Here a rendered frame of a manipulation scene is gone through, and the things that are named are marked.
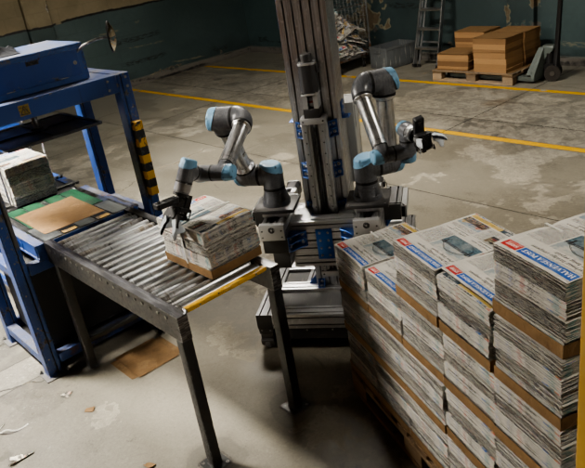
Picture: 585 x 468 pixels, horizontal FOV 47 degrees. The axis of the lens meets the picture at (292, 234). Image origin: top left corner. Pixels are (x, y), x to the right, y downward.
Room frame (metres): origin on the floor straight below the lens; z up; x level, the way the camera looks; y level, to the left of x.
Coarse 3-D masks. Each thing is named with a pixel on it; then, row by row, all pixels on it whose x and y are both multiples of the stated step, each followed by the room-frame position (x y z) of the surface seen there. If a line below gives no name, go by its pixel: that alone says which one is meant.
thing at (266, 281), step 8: (128, 208) 3.71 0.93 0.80; (144, 216) 3.53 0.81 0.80; (152, 216) 3.51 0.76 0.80; (256, 256) 2.79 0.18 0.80; (264, 264) 2.71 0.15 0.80; (272, 264) 2.69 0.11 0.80; (264, 272) 2.70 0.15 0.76; (272, 272) 2.66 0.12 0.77; (256, 280) 2.75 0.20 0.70; (264, 280) 2.71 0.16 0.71; (272, 280) 2.66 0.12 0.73; (280, 280) 2.69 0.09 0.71; (272, 288) 2.67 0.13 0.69
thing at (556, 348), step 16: (496, 304) 1.62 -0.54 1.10; (512, 320) 1.55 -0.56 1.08; (544, 336) 1.43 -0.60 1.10; (560, 352) 1.38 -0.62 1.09; (576, 352) 1.38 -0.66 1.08; (496, 368) 1.63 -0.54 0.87; (512, 384) 1.56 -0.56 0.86; (528, 400) 1.49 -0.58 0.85; (544, 416) 1.43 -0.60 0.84; (576, 416) 1.38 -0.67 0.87; (496, 432) 1.63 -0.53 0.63; (512, 448) 1.56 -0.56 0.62; (528, 464) 1.48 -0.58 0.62
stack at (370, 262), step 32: (352, 256) 2.59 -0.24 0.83; (384, 256) 2.54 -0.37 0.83; (352, 288) 2.61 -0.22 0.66; (384, 288) 2.30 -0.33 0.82; (352, 320) 2.66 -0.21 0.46; (416, 320) 2.08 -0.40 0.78; (352, 352) 2.71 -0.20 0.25; (384, 352) 2.37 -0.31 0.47; (448, 352) 1.89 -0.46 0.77; (384, 384) 2.40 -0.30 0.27; (416, 384) 2.12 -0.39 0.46; (480, 384) 1.72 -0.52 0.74; (416, 416) 2.13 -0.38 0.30; (448, 416) 1.90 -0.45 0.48; (416, 448) 2.16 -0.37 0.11; (448, 448) 1.93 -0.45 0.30; (480, 448) 1.72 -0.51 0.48
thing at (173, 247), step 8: (192, 200) 3.04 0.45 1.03; (200, 200) 3.02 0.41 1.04; (208, 200) 3.00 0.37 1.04; (216, 200) 2.99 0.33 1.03; (192, 208) 2.93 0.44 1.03; (200, 208) 2.92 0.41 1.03; (160, 216) 2.91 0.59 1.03; (160, 224) 2.89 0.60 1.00; (168, 232) 2.86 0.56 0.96; (168, 240) 2.87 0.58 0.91; (176, 240) 2.81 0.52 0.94; (168, 248) 2.89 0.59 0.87; (176, 248) 2.83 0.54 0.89
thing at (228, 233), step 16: (224, 208) 2.87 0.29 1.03; (240, 208) 2.83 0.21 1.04; (192, 224) 2.75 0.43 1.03; (208, 224) 2.72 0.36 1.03; (224, 224) 2.70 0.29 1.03; (240, 224) 2.75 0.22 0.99; (192, 240) 2.68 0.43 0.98; (208, 240) 2.64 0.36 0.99; (224, 240) 2.68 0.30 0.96; (240, 240) 2.73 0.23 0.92; (256, 240) 2.78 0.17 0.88; (192, 256) 2.73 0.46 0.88; (208, 256) 2.62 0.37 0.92; (224, 256) 2.67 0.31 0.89
